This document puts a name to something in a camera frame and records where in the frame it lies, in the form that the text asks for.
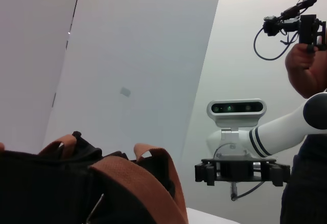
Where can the silver camera mount bracket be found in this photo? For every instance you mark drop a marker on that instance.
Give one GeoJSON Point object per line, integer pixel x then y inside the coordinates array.
{"type": "Point", "coordinates": [230, 142]}

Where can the person's hand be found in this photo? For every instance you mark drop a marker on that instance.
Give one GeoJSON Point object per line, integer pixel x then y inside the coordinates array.
{"type": "Point", "coordinates": [297, 57]}

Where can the person's dark clothed torso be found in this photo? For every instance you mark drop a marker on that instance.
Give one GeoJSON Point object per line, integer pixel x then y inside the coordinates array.
{"type": "Point", "coordinates": [306, 183]}

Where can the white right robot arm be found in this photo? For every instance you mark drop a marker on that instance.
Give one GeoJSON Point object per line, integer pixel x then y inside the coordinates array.
{"type": "Point", "coordinates": [281, 132]}

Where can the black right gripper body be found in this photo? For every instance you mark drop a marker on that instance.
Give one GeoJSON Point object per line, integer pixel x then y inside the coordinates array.
{"type": "Point", "coordinates": [240, 169]}

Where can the white door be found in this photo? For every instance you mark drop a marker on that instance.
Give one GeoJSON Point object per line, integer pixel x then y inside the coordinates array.
{"type": "Point", "coordinates": [140, 42]}

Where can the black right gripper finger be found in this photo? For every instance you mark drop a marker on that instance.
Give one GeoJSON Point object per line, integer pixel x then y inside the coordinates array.
{"type": "Point", "coordinates": [279, 174]}
{"type": "Point", "coordinates": [205, 174]}

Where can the person's forearm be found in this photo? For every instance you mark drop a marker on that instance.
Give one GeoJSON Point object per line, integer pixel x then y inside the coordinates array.
{"type": "Point", "coordinates": [311, 83]}

